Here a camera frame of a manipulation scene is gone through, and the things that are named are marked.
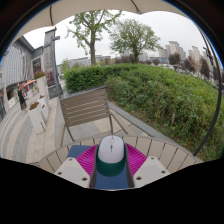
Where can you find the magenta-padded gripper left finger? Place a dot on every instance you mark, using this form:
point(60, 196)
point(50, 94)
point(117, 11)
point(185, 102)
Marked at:
point(70, 170)

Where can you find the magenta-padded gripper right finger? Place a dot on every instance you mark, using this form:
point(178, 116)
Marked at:
point(151, 170)

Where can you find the white and teal computer mouse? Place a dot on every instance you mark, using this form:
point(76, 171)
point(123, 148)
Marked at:
point(111, 150)

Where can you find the dark blue mouse pad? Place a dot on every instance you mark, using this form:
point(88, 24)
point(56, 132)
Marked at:
point(76, 150)

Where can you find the low white flower planter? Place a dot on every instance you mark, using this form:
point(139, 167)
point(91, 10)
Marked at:
point(45, 106)
point(36, 120)

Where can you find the slatted grey outdoor chair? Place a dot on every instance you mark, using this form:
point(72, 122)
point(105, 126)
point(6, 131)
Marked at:
point(85, 106)

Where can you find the dark curved parasol pole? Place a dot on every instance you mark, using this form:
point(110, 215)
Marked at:
point(210, 132)

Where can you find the green hedge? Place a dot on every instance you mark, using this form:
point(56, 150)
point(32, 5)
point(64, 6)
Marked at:
point(160, 96)

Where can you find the person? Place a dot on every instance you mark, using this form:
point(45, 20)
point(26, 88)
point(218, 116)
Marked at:
point(22, 100)

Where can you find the tall white flower planter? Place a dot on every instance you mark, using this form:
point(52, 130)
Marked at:
point(41, 86)

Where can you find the red parasol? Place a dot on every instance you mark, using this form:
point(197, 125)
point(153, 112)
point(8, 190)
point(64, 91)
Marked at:
point(30, 82)

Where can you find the tall grey sign pillar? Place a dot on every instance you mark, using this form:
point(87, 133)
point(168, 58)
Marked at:
point(50, 60)

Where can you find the far dark trees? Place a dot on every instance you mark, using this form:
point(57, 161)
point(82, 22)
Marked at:
point(174, 59)

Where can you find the grey storefront building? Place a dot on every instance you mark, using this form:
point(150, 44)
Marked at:
point(13, 66)

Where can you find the tall sparse-leaved tree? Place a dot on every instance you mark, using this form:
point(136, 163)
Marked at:
point(92, 50)

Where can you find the far apartment buildings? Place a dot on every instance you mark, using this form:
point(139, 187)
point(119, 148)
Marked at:
point(173, 48)

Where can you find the round leafy tree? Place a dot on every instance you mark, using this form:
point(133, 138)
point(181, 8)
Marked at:
point(133, 36)

